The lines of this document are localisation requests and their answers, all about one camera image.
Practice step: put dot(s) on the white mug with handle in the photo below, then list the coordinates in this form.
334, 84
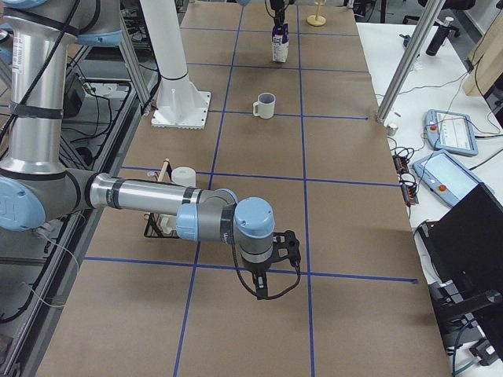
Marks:
264, 106

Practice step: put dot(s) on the black laptop monitor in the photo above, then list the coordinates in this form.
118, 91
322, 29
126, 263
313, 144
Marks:
465, 247

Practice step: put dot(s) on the black power strip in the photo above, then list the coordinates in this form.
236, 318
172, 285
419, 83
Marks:
407, 181

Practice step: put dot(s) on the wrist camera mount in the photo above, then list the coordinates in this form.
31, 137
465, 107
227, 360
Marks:
286, 247

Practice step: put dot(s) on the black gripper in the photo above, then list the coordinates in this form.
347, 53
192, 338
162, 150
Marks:
257, 269
276, 7

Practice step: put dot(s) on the small metal cylinder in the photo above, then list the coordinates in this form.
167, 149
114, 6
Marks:
391, 129

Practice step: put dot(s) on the blue white milk carton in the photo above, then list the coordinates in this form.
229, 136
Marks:
280, 43

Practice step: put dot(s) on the aluminium frame post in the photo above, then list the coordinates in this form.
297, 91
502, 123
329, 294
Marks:
423, 27

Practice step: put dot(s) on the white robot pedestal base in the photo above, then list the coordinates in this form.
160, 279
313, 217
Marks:
179, 103

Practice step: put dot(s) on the wooden cup tree stand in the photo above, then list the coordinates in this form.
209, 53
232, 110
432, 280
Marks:
316, 19

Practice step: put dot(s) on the blue teach pendant upright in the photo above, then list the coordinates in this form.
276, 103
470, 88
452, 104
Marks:
450, 131

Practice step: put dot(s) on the blue teach pendant flat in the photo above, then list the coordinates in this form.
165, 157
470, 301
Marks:
446, 177

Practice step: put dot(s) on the black cylinder bottle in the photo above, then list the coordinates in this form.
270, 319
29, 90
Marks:
440, 36

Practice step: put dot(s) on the black wire cup rack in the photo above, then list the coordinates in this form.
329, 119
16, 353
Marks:
161, 225

